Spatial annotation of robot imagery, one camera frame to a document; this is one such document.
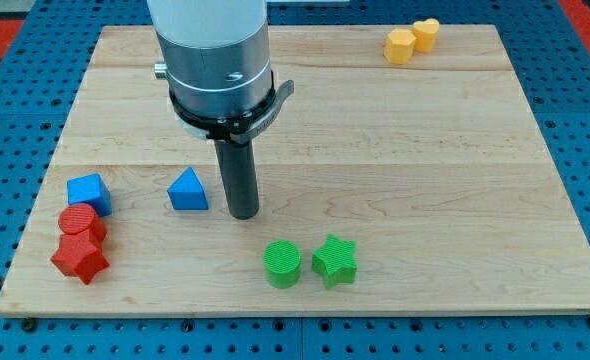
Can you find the yellow hexagon block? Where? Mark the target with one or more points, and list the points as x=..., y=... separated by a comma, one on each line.
x=399, y=46

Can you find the wooden board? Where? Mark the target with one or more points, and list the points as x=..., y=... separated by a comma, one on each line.
x=437, y=169

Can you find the yellow heart block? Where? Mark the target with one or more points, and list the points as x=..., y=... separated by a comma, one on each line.
x=426, y=33

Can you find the green star block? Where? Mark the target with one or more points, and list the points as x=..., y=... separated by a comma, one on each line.
x=335, y=261

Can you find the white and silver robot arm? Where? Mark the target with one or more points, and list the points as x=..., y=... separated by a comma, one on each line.
x=217, y=63

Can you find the blue cube block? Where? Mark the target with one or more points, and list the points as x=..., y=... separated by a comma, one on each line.
x=90, y=189

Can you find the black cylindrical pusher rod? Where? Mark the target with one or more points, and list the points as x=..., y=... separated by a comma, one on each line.
x=237, y=169

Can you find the green cylinder block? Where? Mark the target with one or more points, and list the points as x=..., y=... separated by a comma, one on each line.
x=282, y=264

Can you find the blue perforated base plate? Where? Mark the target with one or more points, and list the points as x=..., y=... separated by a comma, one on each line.
x=40, y=76

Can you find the blue triangle block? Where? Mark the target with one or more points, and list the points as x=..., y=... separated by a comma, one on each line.
x=187, y=192

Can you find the red cylinder block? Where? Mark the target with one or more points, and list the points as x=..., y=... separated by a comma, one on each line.
x=79, y=217

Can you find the black tool clamp mount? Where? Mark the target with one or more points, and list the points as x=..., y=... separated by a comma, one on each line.
x=226, y=105

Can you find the red star block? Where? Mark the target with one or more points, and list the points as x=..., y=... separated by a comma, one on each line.
x=80, y=255

